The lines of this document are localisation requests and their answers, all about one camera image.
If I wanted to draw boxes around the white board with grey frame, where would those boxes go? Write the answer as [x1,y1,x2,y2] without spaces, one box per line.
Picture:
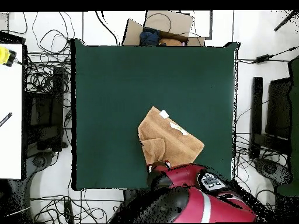
[179,10,213,40]

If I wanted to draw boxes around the black flat bar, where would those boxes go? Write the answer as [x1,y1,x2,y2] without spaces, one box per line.
[249,76,263,159]

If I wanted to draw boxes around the black square panel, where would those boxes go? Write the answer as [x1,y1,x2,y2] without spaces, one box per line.
[266,78,293,141]

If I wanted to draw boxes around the dark green table cloth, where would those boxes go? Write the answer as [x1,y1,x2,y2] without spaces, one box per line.
[70,38,241,191]

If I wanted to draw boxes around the black slanted rod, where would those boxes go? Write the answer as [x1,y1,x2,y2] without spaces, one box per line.
[273,10,299,32]

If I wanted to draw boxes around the navy blue garment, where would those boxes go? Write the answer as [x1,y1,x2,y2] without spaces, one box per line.
[139,27,161,47]

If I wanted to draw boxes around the grey stand foot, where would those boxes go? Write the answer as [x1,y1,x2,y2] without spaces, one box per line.
[253,157,293,187]
[27,150,57,173]

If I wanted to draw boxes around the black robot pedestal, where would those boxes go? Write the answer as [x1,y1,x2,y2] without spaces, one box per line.
[123,189,141,201]

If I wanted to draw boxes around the brown cardboard box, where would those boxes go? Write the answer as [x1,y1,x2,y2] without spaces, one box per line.
[121,10,206,47]

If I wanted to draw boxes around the black metal stand frame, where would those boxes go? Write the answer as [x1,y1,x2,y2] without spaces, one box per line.
[24,66,65,152]

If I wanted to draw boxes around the yellow and black tool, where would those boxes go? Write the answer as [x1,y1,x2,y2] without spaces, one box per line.
[0,45,18,68]

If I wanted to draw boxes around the green cloth on side table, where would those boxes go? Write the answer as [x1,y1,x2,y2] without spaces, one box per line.
[276,55,299,197]

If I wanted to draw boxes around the tan terry towel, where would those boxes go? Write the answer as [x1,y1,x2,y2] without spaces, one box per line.
[137,106,206,169]

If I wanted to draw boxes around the black marker pen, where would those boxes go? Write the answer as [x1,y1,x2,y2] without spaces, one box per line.
[0,112,13,128]

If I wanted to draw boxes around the orange garment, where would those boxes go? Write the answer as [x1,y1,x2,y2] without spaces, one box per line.
[159,37,183,47]

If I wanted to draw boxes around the black power adapter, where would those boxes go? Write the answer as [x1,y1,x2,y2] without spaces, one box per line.
[255,54,274,64]

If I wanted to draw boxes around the white desk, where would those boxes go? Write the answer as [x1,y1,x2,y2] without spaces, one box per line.
[0,43,23,180]

